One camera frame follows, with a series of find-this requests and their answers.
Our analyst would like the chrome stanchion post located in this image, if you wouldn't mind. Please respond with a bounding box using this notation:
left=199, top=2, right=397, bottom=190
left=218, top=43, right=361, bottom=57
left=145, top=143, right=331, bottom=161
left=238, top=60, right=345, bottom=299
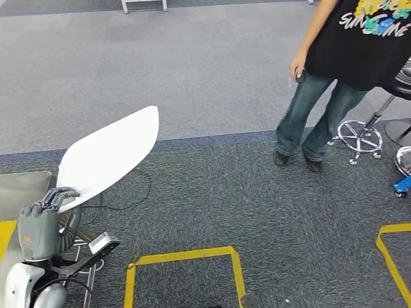
left=393, top=146, right=411, bottom=177

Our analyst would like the person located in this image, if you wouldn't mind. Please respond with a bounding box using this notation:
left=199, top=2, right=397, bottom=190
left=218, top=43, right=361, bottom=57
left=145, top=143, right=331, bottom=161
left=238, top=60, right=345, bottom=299
left=273, top=0, right=411, bottom=173

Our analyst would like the person's right hand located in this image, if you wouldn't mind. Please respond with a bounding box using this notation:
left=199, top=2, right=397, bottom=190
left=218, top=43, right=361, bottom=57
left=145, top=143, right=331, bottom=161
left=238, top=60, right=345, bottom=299
left=289, top=50, right=307, bottom=83

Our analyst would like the large yellow tape rectangle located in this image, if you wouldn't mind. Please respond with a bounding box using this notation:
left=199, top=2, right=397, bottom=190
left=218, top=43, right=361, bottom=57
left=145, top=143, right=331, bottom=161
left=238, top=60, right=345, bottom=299
left=0, top=220, right=17, bottom=264

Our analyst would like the blue metal shelf rack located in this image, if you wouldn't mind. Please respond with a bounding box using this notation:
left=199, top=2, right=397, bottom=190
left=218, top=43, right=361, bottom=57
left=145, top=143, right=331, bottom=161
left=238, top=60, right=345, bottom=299
left=393, top=175, right=411, bottom=198

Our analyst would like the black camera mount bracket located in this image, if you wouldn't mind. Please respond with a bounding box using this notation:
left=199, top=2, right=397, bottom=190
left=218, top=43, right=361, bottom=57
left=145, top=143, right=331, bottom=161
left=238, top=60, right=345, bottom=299
left=32, top=242, right=120, bottom=277

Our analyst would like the black floor cable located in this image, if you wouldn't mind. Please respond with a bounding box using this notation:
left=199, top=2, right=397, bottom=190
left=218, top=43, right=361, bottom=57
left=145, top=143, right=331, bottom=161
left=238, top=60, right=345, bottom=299
left=80, top=168, right=152, bottom=214

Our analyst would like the yellow floor tape outline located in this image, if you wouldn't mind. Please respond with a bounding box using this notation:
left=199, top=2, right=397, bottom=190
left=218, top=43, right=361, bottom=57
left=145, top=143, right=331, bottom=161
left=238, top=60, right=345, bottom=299
left=123, top=246, right=246, bottom=308

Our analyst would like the white table frame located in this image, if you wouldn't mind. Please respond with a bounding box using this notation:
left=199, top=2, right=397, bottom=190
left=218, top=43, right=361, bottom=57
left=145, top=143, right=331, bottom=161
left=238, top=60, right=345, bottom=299
left=120, top=0, right=168, bottom=14

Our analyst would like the dark robot body part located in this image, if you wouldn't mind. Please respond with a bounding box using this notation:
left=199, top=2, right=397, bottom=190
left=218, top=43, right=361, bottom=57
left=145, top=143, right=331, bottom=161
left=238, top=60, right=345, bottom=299
left=240, top=291, right=262, bottom=308

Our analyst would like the black pole round base stand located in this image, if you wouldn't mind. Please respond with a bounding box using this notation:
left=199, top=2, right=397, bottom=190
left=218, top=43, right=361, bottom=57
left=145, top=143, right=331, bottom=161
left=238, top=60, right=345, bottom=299
left=385, top=119, right=411, bottom=148

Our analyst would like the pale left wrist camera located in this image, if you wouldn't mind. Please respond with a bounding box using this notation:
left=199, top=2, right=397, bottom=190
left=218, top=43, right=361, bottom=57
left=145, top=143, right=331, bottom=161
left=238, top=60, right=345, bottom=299
left=88, top=231, right=120, bottom=255

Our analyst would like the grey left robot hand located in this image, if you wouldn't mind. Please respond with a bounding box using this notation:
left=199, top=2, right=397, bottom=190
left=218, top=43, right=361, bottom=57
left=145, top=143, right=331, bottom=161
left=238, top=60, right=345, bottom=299
left=17, top=187, right=82, bottom=262

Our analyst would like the white plastic body panel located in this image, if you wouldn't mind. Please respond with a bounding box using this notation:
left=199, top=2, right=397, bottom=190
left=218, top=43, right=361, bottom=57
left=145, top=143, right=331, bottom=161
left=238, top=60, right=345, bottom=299
left=56, top=105, right=159, bottom=214

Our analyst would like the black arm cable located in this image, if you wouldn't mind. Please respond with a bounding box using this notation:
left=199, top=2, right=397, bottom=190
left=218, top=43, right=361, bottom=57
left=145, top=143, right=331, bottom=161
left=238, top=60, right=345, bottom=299
left=42, top=276, right=97, bottom=308

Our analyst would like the steel workbench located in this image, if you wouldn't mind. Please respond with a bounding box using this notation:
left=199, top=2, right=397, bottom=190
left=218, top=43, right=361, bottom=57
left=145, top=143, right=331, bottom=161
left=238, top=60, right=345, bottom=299
left=0, top=171, right=97, bottom=308

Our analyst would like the black round stool chrome base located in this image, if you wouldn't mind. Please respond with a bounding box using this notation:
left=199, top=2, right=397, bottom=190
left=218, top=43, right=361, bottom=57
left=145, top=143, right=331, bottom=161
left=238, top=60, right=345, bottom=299
left=326, top=57, right=411, bottom=166

